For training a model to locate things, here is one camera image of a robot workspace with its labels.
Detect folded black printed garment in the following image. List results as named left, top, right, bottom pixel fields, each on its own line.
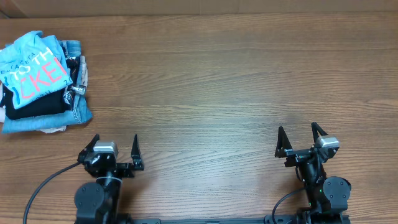
left=63, top=56, right=86, bottom=109

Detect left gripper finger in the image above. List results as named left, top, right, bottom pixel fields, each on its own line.
left=131, top=134, right=144, bottom=170
left=77, top=134, right=100, bottom=163

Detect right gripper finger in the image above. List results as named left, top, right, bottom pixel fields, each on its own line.
left=274, top=126, right=293, bottom=157
left=311, top=122, right=327, bottom=142

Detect folded blue jeans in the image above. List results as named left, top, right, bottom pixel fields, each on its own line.
left=2, top=40, right=93, bottom=134

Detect light blue printed t-shirt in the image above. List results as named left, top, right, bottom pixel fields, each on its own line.
left=1, top=30, right=73, bottom=109

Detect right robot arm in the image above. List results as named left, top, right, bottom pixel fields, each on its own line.
left=271, top=122, right=352, bottom=224

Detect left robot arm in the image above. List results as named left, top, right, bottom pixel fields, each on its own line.
left=74, top=134, right=144, bottom=224

